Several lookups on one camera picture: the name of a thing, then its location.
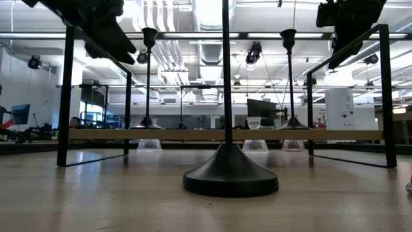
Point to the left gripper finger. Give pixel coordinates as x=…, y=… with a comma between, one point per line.
x=112, y=37
x=109, y=55

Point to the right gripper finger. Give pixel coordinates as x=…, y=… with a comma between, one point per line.
x=346, y=48

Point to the tall black candlestick holder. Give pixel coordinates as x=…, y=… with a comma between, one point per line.
x=229, y=174
x=147, y=124
x=293, y=124

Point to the clear ribbed glass candle holder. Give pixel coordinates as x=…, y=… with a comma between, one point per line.
x=149, y=146
x=255, y=146

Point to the black ceiling spotlight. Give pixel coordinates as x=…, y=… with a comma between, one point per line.
x=142, y=57
x=371, y=59
x=254, y=53
x=34, y=62

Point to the person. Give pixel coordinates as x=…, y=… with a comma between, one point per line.
x=74, y=123

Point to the black computer monitor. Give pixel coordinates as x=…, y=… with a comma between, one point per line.
x=261, y=111

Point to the blue computer monitor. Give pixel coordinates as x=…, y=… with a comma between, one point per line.
x=20, y=114

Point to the wooden shelf with black legs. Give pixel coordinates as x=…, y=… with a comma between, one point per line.
x=193, y=134

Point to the red bar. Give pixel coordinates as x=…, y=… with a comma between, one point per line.
x=7, y=124

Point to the black metal table frame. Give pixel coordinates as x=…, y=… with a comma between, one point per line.
x=199, y=146

